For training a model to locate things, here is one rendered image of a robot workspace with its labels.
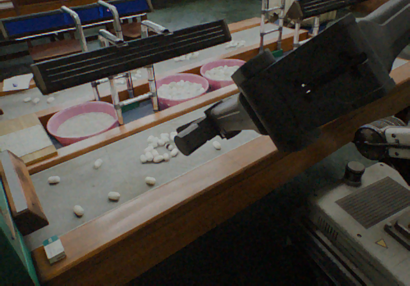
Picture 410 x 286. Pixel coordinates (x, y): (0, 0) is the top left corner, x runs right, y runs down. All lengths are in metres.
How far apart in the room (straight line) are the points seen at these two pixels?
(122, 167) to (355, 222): 0.84
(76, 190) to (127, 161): 0.18
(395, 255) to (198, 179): 0.69
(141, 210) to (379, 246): 0.79
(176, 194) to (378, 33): 0.69
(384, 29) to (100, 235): 0.73
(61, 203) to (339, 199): 0.98
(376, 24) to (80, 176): 0.93
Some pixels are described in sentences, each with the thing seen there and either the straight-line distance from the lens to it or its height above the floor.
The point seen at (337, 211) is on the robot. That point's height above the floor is 0.47.
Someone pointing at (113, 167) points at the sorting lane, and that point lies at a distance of 1.08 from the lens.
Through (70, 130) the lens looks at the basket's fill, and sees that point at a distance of 1.34.
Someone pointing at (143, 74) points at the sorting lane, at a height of 0.74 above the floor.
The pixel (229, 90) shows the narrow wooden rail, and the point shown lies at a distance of 1.41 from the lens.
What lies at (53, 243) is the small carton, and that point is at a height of 0.79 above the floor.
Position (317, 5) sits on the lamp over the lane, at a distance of 1.47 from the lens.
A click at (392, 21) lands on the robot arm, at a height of 1.31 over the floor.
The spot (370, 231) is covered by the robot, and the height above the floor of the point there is 0.47.
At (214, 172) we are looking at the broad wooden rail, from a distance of 0.96.
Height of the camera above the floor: 1.40
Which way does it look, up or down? 34 degrees down
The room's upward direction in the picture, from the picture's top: 3 degrees counter-clockwise
